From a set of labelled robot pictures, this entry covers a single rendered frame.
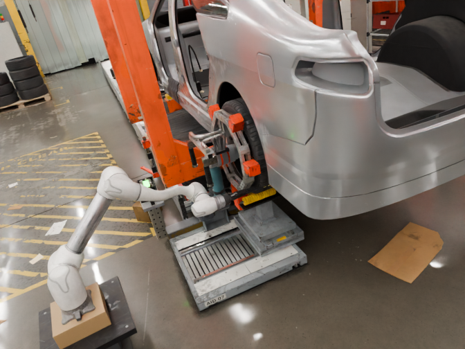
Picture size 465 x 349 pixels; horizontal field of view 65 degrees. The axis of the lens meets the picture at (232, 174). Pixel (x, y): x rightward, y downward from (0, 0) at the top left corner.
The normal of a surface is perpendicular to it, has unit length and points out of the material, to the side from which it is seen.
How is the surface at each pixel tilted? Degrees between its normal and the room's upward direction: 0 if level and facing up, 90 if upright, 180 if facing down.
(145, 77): 90
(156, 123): 90
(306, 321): 0
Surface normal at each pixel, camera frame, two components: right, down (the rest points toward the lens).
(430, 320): -0.18, -0.87
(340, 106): -0.29, 0.48
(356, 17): 0.46, 0.35
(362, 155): -0.01, 0.48
